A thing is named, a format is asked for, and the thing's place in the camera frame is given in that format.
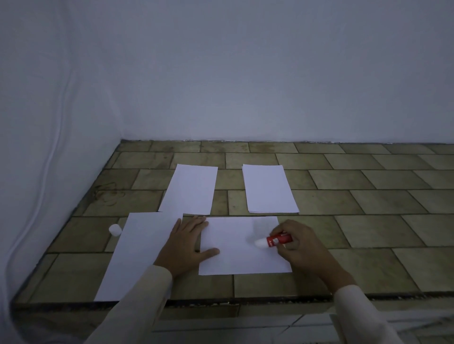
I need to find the white cable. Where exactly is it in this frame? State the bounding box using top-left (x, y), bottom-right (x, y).
top-left (0, 69), bottom-right (77, 295)

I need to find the person's left hand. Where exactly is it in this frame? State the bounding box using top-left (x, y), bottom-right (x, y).
top-left (154, 215), bottom-right (221, 279)

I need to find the white paper sheet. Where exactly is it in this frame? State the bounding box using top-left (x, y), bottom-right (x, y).
top-left (94, 212), bottom-right (184, 302)
top-left (158, 164), bottom-right (218, 216)
top-left (198, 216), bottom-right (293, 276)

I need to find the person's right forearm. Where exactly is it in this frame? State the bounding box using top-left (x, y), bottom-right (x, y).
top-left (329, 274), bottom-right (406, 344)

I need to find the person's left forearm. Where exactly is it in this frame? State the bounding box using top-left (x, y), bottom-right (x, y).
top-left (83, 265), bottom-right (174, 344)

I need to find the stack of white paper sheets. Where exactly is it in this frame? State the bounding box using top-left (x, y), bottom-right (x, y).
top-left (242, 164), bottom-right (300, 215)

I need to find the person's right hand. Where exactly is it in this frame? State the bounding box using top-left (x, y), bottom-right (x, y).
top-left (270, 219), bottom-right (352, 286)

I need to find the red glue stick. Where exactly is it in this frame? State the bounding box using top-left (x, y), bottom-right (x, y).
top-left (254, 232), bottom-right (293, 249)

